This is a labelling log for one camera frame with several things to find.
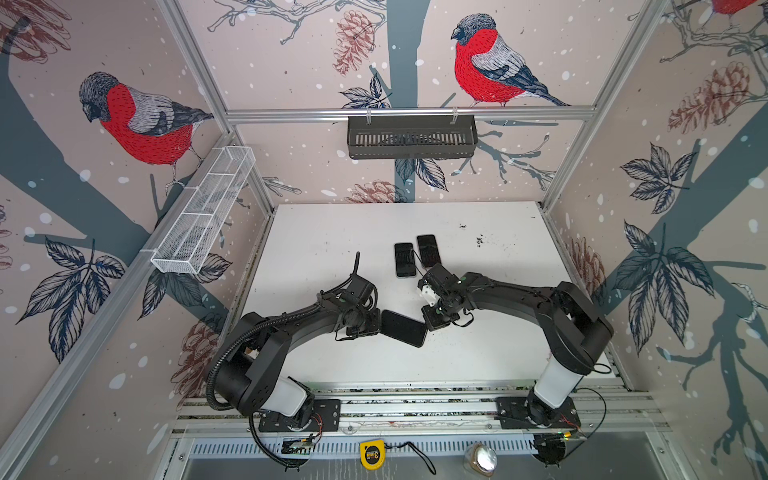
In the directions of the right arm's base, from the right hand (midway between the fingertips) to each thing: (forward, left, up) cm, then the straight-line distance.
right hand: (424, 330), depth 88 cm
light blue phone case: (+26, +6, 0) cm, 27 cm away
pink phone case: (+30, -2, +1) cm, 30 cm away
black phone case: (-1, +7, +2) cm, 7 cm away
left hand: (-1, +13, +2) cm, 13 cm away
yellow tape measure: (-31, +12, +2) cm, 33 cm away
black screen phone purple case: (+26, +6, 0) cm, 27 cm away
